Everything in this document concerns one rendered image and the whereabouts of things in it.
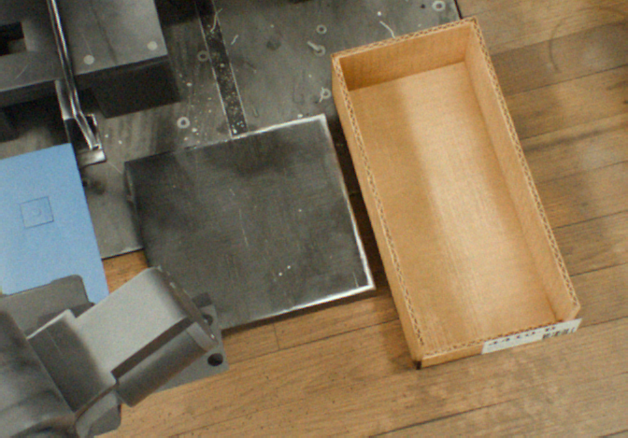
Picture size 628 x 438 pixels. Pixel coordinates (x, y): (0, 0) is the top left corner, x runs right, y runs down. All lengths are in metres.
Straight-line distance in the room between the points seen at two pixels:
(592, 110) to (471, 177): 0.12
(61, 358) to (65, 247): 0.26
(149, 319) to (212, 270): 0.31
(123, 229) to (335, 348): 0.20
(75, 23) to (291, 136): 0.19
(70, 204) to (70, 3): 0.17
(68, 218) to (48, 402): 0.32
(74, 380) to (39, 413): 0.06
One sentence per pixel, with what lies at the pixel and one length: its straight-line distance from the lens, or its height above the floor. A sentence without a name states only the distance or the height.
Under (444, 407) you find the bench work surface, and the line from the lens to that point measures 0.99.
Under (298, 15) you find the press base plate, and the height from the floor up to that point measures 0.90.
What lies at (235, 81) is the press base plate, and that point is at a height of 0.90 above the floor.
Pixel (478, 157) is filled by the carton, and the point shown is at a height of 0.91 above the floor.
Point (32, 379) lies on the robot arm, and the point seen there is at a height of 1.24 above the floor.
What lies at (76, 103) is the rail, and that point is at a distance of 0.99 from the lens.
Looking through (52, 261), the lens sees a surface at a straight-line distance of 0.95.
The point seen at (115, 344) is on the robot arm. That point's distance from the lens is 0.70.
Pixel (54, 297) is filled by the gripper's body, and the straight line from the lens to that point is 0.82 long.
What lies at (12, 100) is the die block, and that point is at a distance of 1.03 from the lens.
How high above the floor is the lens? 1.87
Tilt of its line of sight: 69 degrees down
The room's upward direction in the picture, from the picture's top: 4 degrees counter-clockwise
